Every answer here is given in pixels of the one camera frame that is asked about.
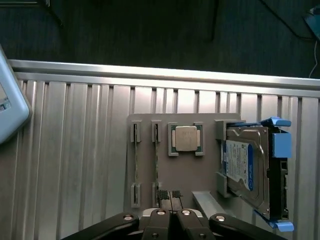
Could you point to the silver CPU chip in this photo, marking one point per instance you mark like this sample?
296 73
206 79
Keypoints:
185 138

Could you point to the grey parts rack plate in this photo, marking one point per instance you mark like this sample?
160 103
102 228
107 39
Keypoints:
185 175

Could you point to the green RAM stick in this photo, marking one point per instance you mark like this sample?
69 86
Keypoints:
136 162
157 162

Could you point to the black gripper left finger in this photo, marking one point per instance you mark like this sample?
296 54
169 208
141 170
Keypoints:
130 221

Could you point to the teal blue floor object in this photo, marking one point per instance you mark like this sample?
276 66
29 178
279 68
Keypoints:
313 22

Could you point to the hard disk with blue label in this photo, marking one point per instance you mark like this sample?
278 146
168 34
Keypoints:
240 160

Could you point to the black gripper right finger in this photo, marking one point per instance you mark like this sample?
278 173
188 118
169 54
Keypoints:
190 222

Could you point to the aluminium angle bracket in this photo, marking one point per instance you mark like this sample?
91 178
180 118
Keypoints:
206 201

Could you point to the blue and black disk caddy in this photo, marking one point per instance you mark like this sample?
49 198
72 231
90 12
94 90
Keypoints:
281 145

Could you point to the grey teach pendant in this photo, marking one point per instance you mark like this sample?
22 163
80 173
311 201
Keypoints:
10 100

